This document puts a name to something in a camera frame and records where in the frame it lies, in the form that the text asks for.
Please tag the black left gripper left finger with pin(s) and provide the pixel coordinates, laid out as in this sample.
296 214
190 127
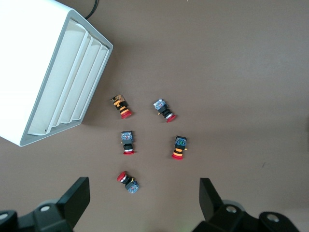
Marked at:
72 200

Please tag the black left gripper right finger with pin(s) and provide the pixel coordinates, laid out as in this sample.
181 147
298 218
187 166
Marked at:
210 200

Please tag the red button black collar blue body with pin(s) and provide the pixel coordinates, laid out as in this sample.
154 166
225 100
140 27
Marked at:
164 110

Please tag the red mushroom button orange body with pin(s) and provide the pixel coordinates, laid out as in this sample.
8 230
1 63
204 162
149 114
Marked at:
122 107

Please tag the brown table cover sheet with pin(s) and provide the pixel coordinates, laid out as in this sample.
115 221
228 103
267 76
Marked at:
217 72

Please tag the white slotted storage box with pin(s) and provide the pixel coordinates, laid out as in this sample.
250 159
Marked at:
29 60

